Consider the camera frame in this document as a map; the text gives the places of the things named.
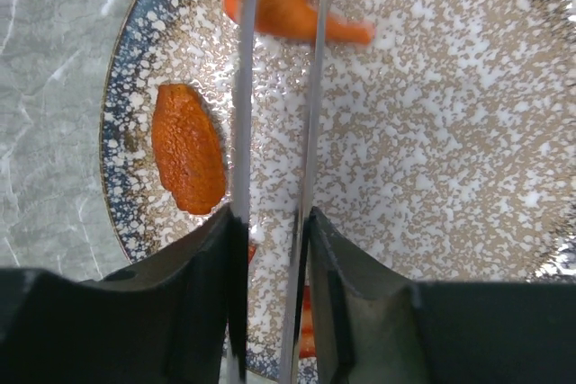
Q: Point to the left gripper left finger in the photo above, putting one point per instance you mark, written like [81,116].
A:
[178,316]

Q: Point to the bacon piece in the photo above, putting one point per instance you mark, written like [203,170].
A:
[251,252]
[307,344]

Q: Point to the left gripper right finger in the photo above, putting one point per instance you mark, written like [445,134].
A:
[372,325]

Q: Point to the orange oval nugget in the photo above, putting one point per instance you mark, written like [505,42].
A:
[187,150]

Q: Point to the speckled round plate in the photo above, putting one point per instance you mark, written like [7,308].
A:
[446,148]

